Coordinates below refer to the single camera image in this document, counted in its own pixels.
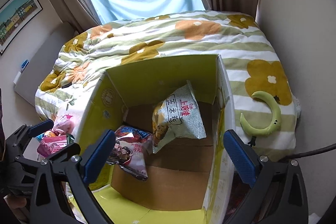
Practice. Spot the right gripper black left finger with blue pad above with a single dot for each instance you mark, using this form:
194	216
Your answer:
49	203

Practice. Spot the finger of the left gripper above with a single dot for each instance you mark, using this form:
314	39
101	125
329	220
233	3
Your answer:
40	128

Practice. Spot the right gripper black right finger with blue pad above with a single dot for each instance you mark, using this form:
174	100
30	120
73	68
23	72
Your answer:
277	190

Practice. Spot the pink striped snack bag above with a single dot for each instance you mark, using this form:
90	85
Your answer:
51	145

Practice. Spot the pale pink snack bag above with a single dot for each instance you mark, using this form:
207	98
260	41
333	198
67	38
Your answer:
67	121

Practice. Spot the green banana plush toy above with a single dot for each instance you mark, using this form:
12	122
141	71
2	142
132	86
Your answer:
270	121

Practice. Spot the grey padded headboard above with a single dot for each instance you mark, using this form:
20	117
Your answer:
39	66

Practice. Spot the yellow-green cardboard box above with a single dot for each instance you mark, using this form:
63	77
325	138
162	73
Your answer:
189	180

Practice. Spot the white cartoon-print snack bag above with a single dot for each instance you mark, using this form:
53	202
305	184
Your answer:
129	151

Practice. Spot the floral striped duvet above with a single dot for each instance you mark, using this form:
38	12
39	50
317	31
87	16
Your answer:
249	59

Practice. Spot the grey-green corn snack bag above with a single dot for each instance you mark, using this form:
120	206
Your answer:
177	116

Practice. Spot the framed townscape picture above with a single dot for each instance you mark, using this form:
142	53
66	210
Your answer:
15	15

